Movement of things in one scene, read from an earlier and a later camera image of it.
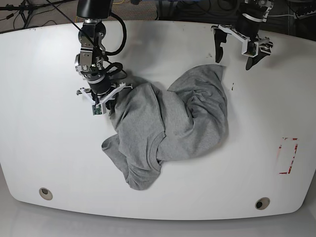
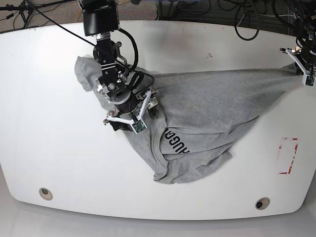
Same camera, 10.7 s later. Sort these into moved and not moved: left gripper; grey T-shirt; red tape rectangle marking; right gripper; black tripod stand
Moved: grey T-shirt; left gripper; right gripper
Not moved: black tripod stand; red tape rectangle marking
